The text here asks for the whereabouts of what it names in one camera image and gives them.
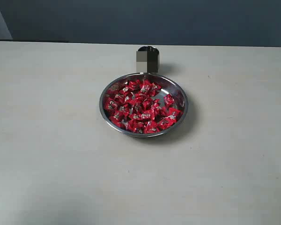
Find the red wrapped candy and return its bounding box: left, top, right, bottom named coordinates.
left=144, top=123, right=160, bottom=134
left=130, top=110, right=155, bottom=121
left=157, top=117, right=177, bottom=130
left=139, top=80, right=152, bottom=95
left=167, top=107, right=181, bottom=123
left=164, top=94, right=175, bottom=108
left=104, top=97, right=119, bottom=112
left=109, top=110, right=125, bottom=123

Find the round stainless steel plate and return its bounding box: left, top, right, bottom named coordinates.
left=99, top=73, right=188, bottom=138

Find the small stainless steel cup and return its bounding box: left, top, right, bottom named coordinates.
left=136, top=45, right=160, bottom=73

